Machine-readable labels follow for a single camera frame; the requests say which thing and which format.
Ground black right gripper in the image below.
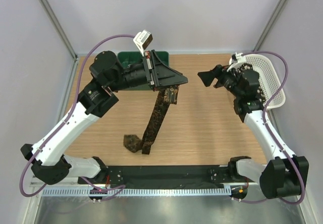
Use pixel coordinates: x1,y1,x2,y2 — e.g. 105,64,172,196
198,63,244,98

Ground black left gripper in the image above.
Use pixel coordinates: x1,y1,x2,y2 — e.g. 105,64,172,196
107,50,188,92

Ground black tie with gold keys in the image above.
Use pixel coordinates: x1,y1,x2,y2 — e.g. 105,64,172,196
123,85,179,155

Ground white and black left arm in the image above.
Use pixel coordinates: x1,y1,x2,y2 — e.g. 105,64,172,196
21,50,188,185

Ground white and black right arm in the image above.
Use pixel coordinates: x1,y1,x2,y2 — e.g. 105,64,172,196
197,64,309,201

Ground black tie with white pattern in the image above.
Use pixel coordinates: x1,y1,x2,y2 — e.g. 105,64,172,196
232,63,266,104

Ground green divided organizer tray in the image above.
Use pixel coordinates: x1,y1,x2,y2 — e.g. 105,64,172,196
117,50,170,91

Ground white perforated plastic basket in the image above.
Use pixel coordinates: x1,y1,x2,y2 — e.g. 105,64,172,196
229,53,281,105

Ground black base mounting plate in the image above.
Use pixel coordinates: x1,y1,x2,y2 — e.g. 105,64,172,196
87,165,247,190

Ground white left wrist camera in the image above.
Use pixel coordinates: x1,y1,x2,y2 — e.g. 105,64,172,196
133,30,153,55

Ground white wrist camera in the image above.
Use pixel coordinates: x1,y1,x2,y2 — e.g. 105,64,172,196
133,30,153,55
229,52,246,67

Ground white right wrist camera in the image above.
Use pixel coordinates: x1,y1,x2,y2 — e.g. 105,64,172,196
229,52,246,67

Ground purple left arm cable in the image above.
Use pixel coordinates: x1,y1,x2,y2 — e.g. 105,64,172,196
19,34,138,198

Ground white slotted cable duct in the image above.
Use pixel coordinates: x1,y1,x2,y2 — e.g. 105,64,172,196
42,186,231,197

